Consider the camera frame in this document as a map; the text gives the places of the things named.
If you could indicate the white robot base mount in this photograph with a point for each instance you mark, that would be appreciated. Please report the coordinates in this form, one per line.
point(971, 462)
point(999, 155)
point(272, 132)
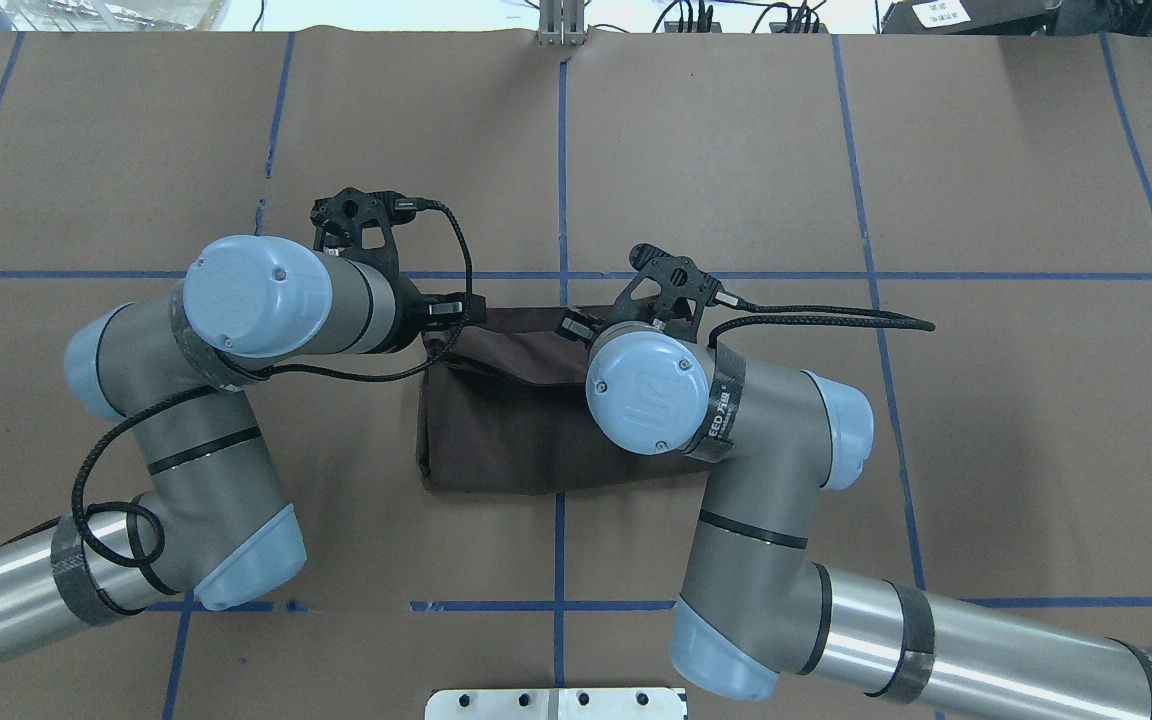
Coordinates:
point(559, 703)

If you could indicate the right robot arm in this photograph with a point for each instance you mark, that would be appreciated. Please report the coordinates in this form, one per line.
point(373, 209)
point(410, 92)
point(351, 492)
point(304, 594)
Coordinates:
point(754, 606)

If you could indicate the grey usb hub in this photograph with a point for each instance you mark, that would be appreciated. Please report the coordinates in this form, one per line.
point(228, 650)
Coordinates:
point(801, 18)
point(687, 18)

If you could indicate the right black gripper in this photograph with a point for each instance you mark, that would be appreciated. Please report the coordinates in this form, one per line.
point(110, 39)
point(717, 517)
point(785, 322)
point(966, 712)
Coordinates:
point(576, 326)

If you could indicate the aluminium camera post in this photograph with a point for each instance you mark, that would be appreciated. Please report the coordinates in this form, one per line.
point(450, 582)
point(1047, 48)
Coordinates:
point(561, 22)

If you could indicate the dark box with label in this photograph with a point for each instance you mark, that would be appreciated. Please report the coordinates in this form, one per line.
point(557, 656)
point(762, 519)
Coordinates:
point(983, 18)

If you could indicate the grey usb hub left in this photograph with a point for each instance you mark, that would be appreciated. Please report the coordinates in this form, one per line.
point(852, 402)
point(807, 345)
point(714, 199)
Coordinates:
point(687, 18)

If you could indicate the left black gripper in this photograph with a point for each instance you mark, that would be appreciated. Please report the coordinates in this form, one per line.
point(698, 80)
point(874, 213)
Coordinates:
point(410, 312)

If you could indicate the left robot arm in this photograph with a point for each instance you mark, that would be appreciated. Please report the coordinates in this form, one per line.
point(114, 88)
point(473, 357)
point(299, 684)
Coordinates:
point(181, 494)

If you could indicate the dark brown t-shirt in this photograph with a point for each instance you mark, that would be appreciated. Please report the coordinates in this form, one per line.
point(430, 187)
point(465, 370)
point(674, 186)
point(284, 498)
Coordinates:
point(502, 411)

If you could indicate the grey usb hub right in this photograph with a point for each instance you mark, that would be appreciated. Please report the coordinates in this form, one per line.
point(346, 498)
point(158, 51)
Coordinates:
point(801, 18)

